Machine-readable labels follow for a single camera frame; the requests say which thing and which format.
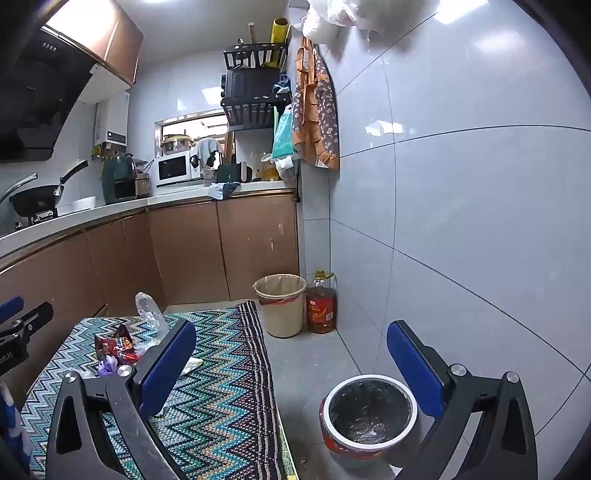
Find black toaster oven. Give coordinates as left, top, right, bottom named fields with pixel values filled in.
left=222, top=67, right=283, bottom=100

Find red trash can white rim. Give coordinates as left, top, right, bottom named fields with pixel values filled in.
left=318, top=374, right=419, bottom=462

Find dark green small appliance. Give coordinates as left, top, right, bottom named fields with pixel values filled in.
left=217, top=162, right=254, bottom=184

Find brown lower cabinets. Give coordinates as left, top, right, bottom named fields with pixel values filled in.
left=0, top=191, right=301, bottom=402

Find black kitchen rack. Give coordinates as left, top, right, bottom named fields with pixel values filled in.
left=220, top=41, right=294, bottom=183

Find beige trash bin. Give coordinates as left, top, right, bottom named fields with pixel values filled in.
left=252, top=274, right=308, bottom=339

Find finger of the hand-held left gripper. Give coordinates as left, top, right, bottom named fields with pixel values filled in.
left=0, top=295, right=25, bottom=325
left=0, top=301, right=54, bottom=343

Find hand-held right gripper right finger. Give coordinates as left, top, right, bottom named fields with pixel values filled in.
left=386, top=320, right=539, bottom=480

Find dark red snack packet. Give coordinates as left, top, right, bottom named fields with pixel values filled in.
left=113, top=324, right=138, bottom=354

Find black frying pan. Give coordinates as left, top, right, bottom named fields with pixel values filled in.
left=9, top=160, right=89, bottom=217

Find dark green air fryer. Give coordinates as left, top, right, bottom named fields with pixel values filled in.
left=102, top=156, right=138, bottom=205

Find large cooking oil bottle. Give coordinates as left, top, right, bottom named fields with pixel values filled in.
left=305, top=270, right=338, bottom=334

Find gas stove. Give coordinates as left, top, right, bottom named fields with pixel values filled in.
left=11, top=209, right=61, bottom=228

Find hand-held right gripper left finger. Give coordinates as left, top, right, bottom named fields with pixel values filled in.
left=46, top=318, right=197, bottom=480

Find white microwave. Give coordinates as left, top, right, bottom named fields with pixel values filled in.
left=154, top=151, right=204, bottom=188

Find bright red snack packet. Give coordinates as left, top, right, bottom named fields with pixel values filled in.
left=95, top=336, right=141, bottom=365

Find purple wrapper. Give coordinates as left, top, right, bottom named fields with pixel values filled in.
left=95, top=355, right=122, bottom=377

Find brown upper cabinet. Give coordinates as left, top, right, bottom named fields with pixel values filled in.
left=41, top=0, right=144, bottom=87

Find black range hood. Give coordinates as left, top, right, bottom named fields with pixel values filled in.
left=0, top=25, right=100, bottom=162

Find yellow oil bottle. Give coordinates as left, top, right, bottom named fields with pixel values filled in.
left=261, top=152, right=280, bottom=182

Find zigzag knitted mat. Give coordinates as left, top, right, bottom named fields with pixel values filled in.
left=18, top=300, right=289, bottom=480

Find teal bag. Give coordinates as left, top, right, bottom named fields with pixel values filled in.
left=271, top=105, right=296, bottom=160

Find grey hanging cloth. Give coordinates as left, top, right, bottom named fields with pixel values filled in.
left=190, top=137, right=223, bottom=169

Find blue grey cloth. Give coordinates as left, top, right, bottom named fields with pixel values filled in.
left=207, top=181, right=242, bottom=201

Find white water heater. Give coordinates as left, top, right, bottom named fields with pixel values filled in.
left=93, top=90, right=131, bottom=146

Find yellow wrap roll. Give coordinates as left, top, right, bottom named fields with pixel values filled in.
left=271, top=17, right=291, bottom=65

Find golden pot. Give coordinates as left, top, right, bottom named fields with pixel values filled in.
left=161, top=134, right=192, bottom=155

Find steel pan handle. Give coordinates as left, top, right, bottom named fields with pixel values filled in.
left=0, top=173, right=38, bottom=204

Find white hanging plastic bag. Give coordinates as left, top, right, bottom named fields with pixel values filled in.
left=307, top=0, right=437, bottom=33

